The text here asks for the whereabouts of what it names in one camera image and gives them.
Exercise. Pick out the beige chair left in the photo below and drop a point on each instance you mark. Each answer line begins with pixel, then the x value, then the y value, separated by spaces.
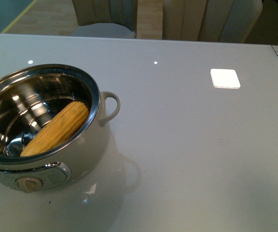
pixel 106 18

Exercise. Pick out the yellow corn cob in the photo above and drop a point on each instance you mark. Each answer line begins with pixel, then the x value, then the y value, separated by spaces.
pixel 58 130

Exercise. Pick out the cream electric cooking pot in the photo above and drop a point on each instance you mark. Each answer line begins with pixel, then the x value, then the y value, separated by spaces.
pixel 29 99

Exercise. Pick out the beige chair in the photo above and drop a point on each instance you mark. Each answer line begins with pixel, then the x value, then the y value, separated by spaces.
pixel 106 18
pixel 225 21

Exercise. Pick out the beige chair right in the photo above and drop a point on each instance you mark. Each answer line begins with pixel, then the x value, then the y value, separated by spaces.
pixel 225 21

